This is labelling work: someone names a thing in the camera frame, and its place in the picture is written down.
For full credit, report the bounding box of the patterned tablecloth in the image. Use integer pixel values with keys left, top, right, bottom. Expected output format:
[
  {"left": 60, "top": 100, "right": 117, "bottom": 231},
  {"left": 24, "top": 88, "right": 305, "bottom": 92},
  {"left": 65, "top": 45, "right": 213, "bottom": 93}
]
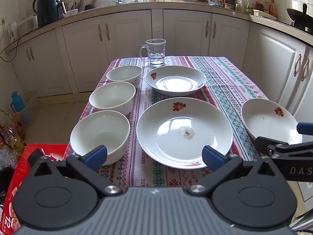
[{"left": 63, "top": 56, "right": 271, "bottom": 191}]

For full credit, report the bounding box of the white flower print plate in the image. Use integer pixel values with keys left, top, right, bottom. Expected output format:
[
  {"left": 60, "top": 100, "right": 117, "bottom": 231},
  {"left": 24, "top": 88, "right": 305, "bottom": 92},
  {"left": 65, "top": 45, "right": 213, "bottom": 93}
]
[
  {"left": 136, "top": 98, "right": 233, "bottom": 170},
  {"left": 241, "top": 99, "right": 304, "bottom": 145},
  {"left": 145, "top": 65, "right": 207, "bottom": 97}
]

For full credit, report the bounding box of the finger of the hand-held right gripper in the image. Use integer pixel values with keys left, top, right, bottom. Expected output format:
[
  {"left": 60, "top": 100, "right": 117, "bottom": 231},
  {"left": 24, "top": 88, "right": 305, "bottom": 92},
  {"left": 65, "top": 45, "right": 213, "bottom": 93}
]
[
  {"left": 297, "top": 122, "right": 313, "bottom": 135},
  {"left": 255, "top": 136, "right": 313, "bottom": 157}
]

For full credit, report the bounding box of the white ceramic bowl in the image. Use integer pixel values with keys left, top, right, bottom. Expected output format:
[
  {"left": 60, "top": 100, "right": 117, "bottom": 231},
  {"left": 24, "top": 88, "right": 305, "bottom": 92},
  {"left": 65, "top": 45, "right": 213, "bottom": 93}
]
[
  {"left": 89, "top": 81, "right": 136, "bottom": 116},
  {"left": 70, "top": 110, "right": 130, "bottom": 166},
  {"left": 106, "top": 65, "right": 143, "bottom": 89}
]

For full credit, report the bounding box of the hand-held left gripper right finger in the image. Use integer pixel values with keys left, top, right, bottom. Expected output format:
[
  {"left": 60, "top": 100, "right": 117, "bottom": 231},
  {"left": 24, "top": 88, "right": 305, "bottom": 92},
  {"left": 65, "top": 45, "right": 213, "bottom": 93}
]
[{"left": 188, "top": 145, "right": 279, "bottom": 197}]

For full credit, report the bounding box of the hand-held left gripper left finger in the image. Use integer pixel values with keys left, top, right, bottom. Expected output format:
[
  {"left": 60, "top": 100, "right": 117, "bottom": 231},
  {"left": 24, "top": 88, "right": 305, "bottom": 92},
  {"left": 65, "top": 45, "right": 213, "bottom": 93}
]
[{"left": 32, "top": 145, "right": 123, "bottom": 197}]

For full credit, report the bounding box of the cooking oil bottle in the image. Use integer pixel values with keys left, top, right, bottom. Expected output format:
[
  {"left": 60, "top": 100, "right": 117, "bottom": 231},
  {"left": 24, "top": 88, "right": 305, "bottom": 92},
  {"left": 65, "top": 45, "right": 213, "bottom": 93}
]
[{"left": 1, "top": 122, "right": 26, "bottom": 156}]

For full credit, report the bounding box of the black wok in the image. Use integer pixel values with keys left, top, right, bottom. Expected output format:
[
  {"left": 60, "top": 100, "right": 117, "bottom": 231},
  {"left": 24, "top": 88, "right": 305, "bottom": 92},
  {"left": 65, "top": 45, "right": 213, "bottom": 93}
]
[{"left": 287, "top": 3, "right": 313, "bottom": 33}]

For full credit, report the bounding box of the blue thermos jug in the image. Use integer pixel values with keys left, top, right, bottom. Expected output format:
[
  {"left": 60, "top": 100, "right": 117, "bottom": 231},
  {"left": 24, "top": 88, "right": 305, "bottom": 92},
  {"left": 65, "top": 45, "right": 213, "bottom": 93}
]
[{"left": 10, "top": 92, "right": 25, "bottom": 113}]

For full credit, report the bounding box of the clear glass mug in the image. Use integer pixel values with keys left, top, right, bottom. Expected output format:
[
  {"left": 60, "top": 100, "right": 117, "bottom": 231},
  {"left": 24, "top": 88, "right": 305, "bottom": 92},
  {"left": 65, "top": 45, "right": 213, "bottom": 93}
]
[{"left": 139, "top": 39, "right": 167, "bottom": 66}]

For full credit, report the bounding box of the white rectangular tray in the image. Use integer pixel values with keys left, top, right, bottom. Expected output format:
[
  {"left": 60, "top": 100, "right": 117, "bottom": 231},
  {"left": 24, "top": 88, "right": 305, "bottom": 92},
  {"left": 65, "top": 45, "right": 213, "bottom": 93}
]
[{"left": 253, "top": 9, "right": 278, "bottom": 20}]

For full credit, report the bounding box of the red cardboard box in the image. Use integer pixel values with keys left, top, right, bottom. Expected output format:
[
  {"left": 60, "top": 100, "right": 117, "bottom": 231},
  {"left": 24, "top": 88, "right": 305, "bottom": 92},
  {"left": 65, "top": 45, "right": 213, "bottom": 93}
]
[{"left": 0, "top": 144, "right": 67, "bottom": 235}]

